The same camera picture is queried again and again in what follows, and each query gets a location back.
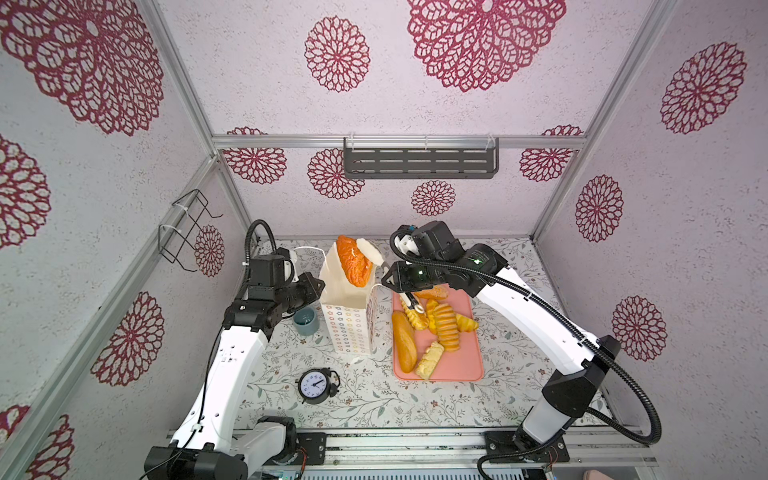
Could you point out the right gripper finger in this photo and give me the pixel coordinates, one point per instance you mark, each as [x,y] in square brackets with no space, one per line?
[370,251]
[411,302]

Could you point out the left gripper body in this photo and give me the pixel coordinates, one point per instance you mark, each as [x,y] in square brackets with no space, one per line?
[300,293]

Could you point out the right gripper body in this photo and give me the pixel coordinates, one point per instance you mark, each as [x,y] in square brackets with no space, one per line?
[417,277]

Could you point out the orange croissant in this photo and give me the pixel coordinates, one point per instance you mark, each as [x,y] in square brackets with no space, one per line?
[355,265]

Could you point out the long baguette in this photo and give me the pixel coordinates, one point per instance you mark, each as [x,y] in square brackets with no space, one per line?
[403,335]

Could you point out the white paper bag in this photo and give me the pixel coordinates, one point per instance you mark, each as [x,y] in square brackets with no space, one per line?
[349,312]

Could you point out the pale yellow square bread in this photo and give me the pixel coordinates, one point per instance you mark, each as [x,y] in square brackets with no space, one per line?
[429,360]

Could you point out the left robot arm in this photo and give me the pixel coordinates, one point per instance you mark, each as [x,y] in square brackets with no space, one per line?
[204,445]

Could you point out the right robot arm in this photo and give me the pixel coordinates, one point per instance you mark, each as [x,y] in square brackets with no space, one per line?
[430,255]

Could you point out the corn-like yellow bread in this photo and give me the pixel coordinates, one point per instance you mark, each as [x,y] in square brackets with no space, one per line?
[417,320]

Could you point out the ridged spiral bread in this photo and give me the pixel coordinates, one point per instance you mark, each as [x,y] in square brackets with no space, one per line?
[446,327]

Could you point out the small yellow bread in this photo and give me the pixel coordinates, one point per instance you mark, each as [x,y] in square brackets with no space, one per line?
[466,324]

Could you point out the teal cup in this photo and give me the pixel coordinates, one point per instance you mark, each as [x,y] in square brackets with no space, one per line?
[306,322]

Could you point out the pink tray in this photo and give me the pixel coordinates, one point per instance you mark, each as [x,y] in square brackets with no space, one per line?
[466,364]

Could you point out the black alarm clock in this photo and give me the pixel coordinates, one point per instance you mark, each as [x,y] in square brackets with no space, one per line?
[317,385]

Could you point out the grey wall shelf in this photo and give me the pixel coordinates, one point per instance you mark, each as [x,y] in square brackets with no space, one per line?
[425,163]

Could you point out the black wire rack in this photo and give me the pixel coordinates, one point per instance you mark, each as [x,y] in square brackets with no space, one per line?
[173,238]

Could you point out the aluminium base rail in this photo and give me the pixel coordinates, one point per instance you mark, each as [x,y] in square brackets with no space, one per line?
[443,448]

